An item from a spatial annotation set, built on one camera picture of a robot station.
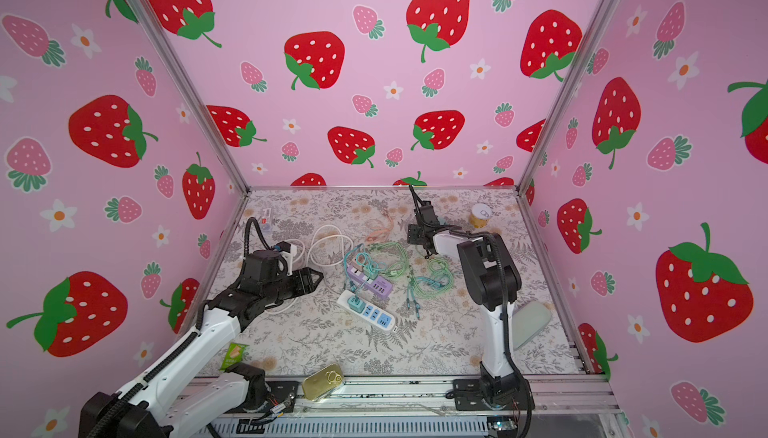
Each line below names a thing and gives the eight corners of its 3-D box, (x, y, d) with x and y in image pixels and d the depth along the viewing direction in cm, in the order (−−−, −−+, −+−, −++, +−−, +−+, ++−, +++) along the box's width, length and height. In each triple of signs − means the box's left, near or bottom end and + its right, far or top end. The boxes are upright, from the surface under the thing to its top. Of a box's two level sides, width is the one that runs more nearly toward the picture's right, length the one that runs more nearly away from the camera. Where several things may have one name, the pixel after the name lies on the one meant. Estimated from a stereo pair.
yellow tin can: (471, 229, 111) (474, 220, 106) (468, 212, 116) (470, 203, 112) (491, 229, 111) (494, 220, 106) (486, 212, 116) (490, 203, 112)
